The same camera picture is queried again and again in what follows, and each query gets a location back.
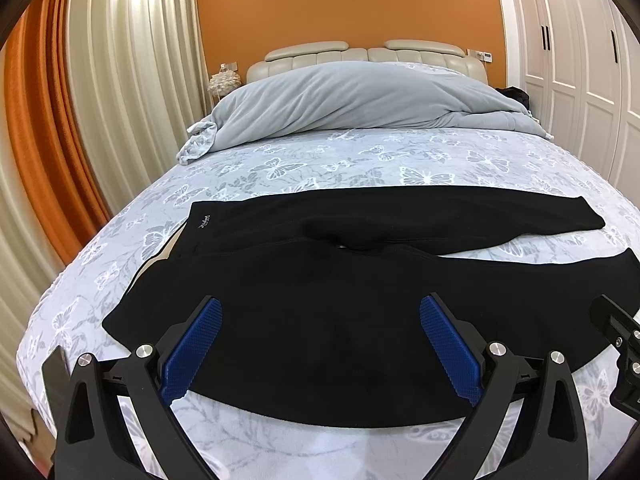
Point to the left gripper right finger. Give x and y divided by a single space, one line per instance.
549 439

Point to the black pants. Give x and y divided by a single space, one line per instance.
320 294

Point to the white wardrobe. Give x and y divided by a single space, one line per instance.
578 60

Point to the white wall switch panel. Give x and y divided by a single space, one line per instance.
485 57

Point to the butterfly print bed sheet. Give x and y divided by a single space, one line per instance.
238 445

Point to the cream leather headboard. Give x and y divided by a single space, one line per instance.
399 50

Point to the white bedside ornament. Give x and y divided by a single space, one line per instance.
223 83

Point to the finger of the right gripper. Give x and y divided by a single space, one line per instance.
613 322

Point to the grey duvet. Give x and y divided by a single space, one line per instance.
354 95

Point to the cream curtain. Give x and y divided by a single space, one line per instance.
137 79

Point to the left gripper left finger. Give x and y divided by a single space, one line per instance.
93 441

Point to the black smartphone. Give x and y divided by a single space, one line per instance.
56 377

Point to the wall socket by lamp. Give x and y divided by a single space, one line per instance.
233 66

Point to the orange curtain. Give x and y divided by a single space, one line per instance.
44 134

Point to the black item on nightstand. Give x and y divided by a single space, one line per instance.
517 95

